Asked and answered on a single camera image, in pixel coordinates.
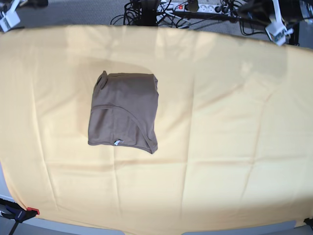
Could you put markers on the brown T-shirt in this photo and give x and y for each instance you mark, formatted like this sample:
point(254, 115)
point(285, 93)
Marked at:
point(123, 111)

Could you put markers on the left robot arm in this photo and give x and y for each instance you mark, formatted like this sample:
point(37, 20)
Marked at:
point(262, 11)

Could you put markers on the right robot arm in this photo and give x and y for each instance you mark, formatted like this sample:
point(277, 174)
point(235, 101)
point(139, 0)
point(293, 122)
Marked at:
point(34, 3)

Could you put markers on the yellow table cloth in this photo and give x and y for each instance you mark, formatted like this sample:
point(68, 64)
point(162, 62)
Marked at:
point(234, 127)

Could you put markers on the white power strip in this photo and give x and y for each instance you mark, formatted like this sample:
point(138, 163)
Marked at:
point(180, 8)

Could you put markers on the black upright box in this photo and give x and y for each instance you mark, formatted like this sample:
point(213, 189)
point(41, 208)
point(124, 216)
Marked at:
point(294, 39)

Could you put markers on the blue red bar clamp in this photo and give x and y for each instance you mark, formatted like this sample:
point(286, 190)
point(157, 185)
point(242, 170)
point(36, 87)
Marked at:
point(13, 211)

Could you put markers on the black clamp at right edge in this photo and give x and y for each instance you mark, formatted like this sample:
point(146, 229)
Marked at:
point(309, 222)

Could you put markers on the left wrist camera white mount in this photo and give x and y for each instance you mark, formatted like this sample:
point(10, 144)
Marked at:
point(277, 30)

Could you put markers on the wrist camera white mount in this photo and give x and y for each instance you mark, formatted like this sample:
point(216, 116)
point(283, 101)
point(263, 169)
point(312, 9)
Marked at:
point(277, 30)
point(8, 15)

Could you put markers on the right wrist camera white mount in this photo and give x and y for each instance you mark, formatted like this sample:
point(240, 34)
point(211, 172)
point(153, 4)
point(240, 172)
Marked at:
point(8, 15)

